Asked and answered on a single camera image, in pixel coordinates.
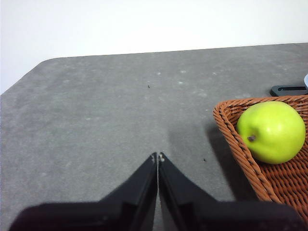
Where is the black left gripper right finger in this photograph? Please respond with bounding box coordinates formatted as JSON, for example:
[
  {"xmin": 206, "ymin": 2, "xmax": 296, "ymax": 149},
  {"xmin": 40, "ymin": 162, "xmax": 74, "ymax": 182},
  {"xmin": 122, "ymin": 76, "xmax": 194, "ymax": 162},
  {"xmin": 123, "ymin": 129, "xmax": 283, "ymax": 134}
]
[{"xmin": 158, "ymin": 152, "xmax": 306, "ymax": 231}]

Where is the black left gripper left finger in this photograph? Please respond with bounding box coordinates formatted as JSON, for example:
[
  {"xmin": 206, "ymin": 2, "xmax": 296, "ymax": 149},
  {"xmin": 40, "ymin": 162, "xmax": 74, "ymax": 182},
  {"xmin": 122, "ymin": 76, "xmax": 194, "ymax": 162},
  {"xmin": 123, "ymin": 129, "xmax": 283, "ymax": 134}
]
[{"xmin": 9, "ymin": 153, "xmax": 158, "ymax": 231}]

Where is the brown wicker basket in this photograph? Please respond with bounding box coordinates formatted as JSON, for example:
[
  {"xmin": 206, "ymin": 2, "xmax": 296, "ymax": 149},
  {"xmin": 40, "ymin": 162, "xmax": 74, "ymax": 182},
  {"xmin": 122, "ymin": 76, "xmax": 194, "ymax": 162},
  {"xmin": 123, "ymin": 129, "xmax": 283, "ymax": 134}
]
[{"xmin": 213, "ymin": 95, "xmax": 308, "ymax": 217}]

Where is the green apple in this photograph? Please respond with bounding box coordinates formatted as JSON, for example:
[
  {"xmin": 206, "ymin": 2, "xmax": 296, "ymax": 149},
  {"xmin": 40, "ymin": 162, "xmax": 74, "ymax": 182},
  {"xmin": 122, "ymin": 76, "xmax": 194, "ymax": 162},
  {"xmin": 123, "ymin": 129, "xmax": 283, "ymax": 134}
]
[{"xmin": 236, "ymin": 101, "xmax": 307, "ymax": 165}]

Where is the dark rectangular tray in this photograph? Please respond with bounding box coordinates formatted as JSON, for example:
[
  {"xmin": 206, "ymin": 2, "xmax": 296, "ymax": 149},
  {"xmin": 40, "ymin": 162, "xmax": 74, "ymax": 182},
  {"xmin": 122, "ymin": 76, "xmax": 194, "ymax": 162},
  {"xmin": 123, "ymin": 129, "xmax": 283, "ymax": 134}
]
[{"xmin": 269, "ymin": 85, "xmax": 308, "ymax": 97}]

